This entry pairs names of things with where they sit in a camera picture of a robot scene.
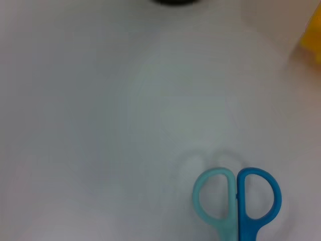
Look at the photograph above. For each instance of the blue scissors with sheath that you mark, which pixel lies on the blue scissors with sheath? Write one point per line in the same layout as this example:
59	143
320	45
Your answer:
240	216

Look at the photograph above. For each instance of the black mesh pen cup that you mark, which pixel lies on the black mesh pen cup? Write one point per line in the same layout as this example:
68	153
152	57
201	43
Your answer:
175	1

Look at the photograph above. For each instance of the yellow plastic storage bin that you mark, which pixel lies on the yellow plastic storage bin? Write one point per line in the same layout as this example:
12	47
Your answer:
313	40

